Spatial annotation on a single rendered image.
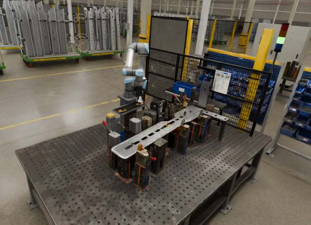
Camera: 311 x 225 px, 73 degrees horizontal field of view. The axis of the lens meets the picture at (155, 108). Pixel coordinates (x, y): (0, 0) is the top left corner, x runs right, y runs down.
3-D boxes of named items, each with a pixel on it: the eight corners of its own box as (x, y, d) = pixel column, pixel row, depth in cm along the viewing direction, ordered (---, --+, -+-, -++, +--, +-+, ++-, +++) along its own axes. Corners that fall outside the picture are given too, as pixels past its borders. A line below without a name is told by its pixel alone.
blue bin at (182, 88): (190, 97, 295) (191, 88, 289) (171, 91, 310) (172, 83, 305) (195, 94, 307) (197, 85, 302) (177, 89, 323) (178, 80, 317)
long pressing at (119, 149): (127, 161, 167) (127, 160, 166) (108, 149, 179) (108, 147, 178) (206, 111, 267) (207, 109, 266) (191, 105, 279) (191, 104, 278)
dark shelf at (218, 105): (220, 110, 268) (220, 109, 266) (164, 91, 317) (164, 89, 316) (227, 106, 284) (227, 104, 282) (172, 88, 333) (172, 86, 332)
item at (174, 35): (183, 114, 482) (197, 19, 398) (179, 115, 472) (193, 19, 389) (145, 96, 567) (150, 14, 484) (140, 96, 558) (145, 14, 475)
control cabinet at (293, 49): (244, 77, 836) (261, 8, 734) (250, 75, 871) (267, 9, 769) (288, 89, 734) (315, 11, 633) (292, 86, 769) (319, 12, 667)
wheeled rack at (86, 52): (87, 61, 868) (84, 14, 795) (75, 56, 930) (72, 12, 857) (124, 57, 997) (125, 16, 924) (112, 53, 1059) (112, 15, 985)
